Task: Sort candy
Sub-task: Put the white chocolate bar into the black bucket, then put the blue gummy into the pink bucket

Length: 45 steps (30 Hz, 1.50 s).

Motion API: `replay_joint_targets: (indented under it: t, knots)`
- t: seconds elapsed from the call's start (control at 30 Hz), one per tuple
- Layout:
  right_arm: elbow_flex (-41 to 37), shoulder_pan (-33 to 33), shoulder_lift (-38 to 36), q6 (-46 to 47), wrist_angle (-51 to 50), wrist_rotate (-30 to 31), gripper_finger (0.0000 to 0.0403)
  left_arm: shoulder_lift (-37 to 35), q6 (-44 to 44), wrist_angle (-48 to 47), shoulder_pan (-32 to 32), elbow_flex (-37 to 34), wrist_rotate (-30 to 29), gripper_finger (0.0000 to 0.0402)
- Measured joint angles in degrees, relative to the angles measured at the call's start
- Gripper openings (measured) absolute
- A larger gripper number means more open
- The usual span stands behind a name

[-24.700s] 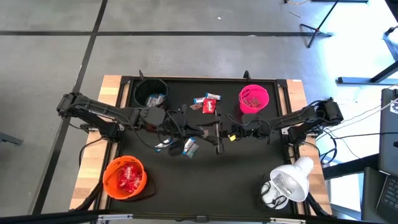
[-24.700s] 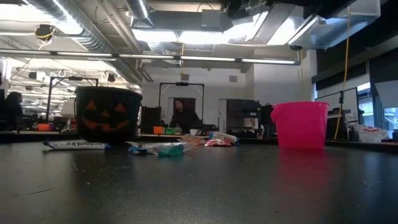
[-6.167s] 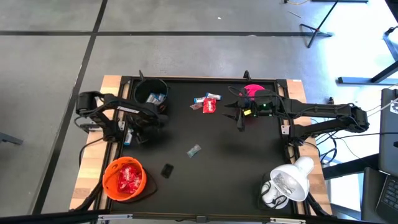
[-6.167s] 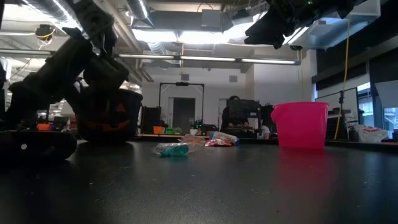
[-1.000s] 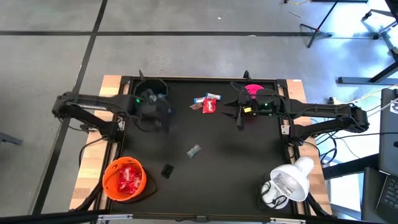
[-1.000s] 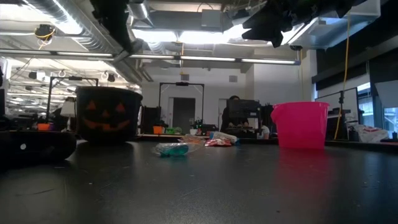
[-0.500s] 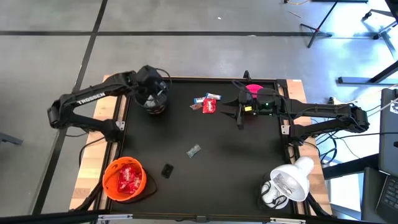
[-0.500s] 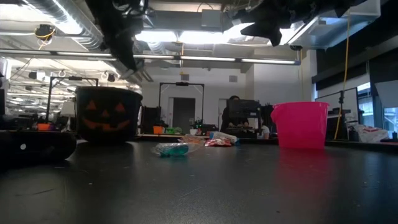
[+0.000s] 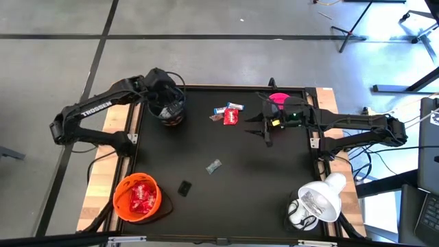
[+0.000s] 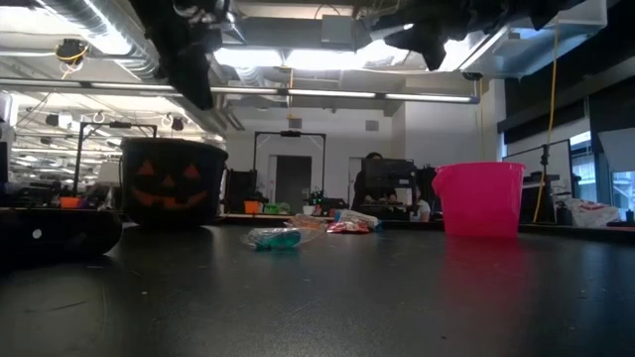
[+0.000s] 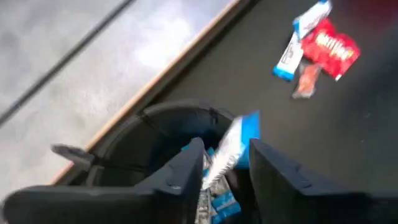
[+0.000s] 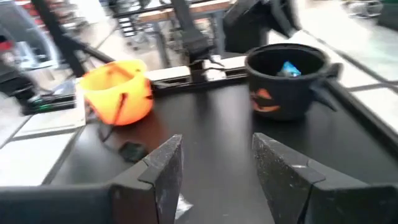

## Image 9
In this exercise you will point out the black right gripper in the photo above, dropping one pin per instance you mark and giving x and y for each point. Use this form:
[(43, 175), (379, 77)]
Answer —
[(291, 113)]

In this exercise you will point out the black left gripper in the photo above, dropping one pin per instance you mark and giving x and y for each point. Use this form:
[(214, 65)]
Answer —
[(159, 82)]

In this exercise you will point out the clear gummy candy packet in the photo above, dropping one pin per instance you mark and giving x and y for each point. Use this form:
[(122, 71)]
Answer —
[(213, 166), (216, 117)]

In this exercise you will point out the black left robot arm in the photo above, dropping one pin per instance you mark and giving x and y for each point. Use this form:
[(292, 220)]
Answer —
[(96, 109)]

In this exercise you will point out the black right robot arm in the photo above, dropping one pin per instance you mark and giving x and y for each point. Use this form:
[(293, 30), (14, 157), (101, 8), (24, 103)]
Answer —
[(356, 120)]

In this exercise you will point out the pink plastic bucket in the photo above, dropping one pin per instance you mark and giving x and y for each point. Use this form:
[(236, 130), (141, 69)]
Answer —
[(279, 97)]

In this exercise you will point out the black jack-o'-lantern bucket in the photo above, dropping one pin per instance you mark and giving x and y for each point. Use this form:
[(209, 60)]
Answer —
[(178, 119)]

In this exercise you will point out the small black rounded block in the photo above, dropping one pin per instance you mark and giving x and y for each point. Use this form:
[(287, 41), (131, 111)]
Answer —
[(184, 188)]

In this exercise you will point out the white desk lamp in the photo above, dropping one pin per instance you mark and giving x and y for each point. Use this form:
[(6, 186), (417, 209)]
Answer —
[(322, 202)]

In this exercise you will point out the orange plastic bucket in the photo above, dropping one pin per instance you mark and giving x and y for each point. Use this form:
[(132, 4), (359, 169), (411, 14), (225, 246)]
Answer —
[(120, 199)]

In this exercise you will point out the black tripod stand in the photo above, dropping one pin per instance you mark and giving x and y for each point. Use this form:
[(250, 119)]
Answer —
[(349, 33)]

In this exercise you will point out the silver metal plate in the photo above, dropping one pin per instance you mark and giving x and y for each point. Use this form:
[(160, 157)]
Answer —
[(317, 244), (127, 239)]

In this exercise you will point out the black desk crossbeam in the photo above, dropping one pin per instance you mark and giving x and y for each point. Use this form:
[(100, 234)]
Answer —
[(387, 179)]

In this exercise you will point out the black desk leg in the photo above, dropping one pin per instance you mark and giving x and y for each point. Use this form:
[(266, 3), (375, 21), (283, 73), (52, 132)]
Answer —
[(394, 88)]

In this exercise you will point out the grey furniture foot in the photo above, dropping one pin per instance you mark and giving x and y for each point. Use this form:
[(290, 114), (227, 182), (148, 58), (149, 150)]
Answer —
[(12, 153)]

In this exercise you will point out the grey closed laptop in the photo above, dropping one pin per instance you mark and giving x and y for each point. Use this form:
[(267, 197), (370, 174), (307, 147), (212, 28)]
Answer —
[(428, 154)]

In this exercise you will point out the office chair base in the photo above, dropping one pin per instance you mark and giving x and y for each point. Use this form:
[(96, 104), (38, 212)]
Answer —
[(420, 32)]

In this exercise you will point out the black overhead rig beam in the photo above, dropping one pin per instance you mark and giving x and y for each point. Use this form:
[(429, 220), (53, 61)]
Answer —
[(51, 240)]

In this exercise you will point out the open laptop with keyboard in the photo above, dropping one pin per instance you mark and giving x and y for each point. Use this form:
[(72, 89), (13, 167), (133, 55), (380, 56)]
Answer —
[(428, 216)]

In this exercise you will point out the black clamp bracket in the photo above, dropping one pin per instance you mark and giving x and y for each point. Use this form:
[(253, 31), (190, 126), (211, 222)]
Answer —
[(272, 83)]

